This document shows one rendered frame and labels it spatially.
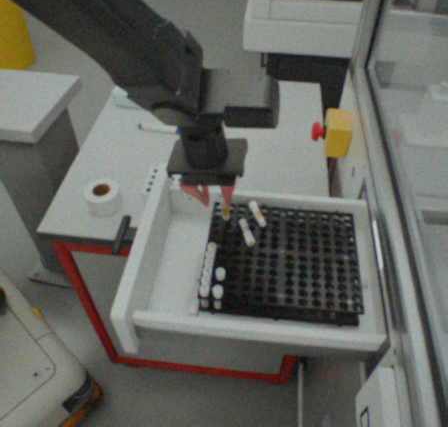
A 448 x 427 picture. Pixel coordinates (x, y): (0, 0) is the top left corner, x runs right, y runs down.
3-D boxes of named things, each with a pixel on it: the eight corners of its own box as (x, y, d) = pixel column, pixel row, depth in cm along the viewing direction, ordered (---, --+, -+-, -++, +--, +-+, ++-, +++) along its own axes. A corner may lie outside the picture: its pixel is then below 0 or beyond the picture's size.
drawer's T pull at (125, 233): (111, 257, 60) (109, 251, 59) (125, 218, 66) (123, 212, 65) (135, 259, 60) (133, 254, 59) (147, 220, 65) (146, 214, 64)
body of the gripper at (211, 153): (243, 181, 54) (236, 136, 48) (167, 181, 56) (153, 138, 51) (249, 148, 58) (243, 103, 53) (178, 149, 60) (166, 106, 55)
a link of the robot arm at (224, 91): (155, 28, 42) (144, 109, 41) (267, 23, 39) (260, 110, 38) (193, 76, 53) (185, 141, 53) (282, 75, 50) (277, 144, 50)
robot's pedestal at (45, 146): (28, 279, 163) (-64, 122, 107) (63, 223, 183) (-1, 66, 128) (97, 295, 158) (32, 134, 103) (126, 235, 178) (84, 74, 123)
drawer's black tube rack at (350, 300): (199, 319, 60) (196, 296, 56) (214, 227, 72) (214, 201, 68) (353, 334, 59) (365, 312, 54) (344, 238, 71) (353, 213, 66)
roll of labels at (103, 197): (115, 187, 90) (111, 173, 87) (127, 208, 86) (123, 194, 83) (84, 199, 88) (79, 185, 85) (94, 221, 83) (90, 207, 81)
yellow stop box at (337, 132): (320, 157, 85) (326, 128, 80) (318, 135, 90) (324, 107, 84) (345, 159, 84) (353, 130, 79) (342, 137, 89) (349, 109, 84)
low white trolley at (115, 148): (112, 376, 137) (35, 231, 82) (153, 233, 179) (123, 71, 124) (287, 397, 132) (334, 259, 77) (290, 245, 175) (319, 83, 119)
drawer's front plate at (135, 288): (125, 353, 59) (109, 316, 51) (166, 205, 78) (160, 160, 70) (137, 355, 58) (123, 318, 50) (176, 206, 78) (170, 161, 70)
